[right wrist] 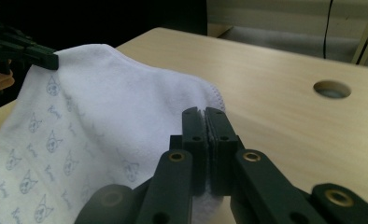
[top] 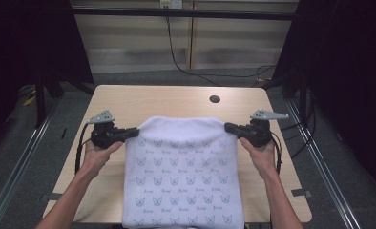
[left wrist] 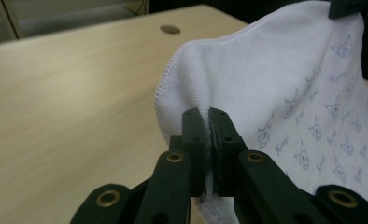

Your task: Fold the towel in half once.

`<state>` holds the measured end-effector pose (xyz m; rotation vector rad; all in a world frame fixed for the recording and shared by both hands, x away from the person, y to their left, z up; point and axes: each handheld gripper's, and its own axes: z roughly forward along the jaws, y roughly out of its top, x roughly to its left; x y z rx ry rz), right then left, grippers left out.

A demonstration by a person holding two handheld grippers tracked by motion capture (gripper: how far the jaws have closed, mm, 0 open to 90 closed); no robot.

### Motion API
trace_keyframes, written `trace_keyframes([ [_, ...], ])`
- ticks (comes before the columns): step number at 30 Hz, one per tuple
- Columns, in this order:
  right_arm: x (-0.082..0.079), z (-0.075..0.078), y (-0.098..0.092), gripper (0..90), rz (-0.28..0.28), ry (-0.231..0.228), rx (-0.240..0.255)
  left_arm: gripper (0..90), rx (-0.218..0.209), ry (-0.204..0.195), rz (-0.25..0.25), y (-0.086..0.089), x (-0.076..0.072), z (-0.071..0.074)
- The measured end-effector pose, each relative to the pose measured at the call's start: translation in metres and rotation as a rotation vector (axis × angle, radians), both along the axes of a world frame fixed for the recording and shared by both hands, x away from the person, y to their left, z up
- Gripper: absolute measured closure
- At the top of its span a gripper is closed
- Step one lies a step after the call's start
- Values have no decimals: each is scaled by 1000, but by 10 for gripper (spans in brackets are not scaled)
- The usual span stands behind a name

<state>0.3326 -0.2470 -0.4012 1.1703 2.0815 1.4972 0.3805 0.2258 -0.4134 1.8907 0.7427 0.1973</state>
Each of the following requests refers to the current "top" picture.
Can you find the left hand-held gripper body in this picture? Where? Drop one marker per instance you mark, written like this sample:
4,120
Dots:
105,135

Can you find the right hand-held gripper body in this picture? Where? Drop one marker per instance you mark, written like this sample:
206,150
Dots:
257,132

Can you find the white towel with dog print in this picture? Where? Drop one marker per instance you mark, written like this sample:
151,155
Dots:
183,171

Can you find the person's left hand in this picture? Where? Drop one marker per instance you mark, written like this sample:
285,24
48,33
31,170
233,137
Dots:
97,159

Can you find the person's right hand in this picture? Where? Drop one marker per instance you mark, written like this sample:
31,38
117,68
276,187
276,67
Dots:
261,159

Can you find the small black stick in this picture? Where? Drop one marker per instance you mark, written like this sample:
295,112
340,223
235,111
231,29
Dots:
64,133

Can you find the black metal stand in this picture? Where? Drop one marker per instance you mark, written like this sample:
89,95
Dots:
40,101

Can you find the grey tape strip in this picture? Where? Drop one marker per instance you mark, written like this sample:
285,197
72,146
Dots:
51,196
302,193

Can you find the yellow object on floor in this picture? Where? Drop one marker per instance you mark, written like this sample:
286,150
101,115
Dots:
29,101

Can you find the black curtain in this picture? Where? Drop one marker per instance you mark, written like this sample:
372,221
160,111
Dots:
348,79
24,47

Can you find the black horizontal bar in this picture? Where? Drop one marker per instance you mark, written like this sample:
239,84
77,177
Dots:
176,13

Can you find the metal floor rail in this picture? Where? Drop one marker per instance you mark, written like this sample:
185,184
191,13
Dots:
326,178
14,178

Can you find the white wall socket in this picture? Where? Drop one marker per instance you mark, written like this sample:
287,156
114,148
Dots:
171,4

